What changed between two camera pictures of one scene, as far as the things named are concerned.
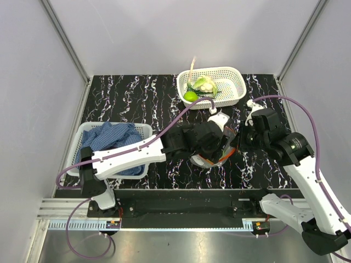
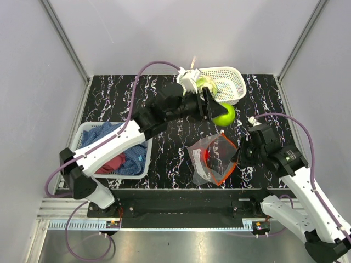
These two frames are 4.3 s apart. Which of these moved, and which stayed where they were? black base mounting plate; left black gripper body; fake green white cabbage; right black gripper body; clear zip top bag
Moved: left black gripper body; right black gripper body; clear zip top bag
Stayed: black base mounting plate; fake green white cabbage
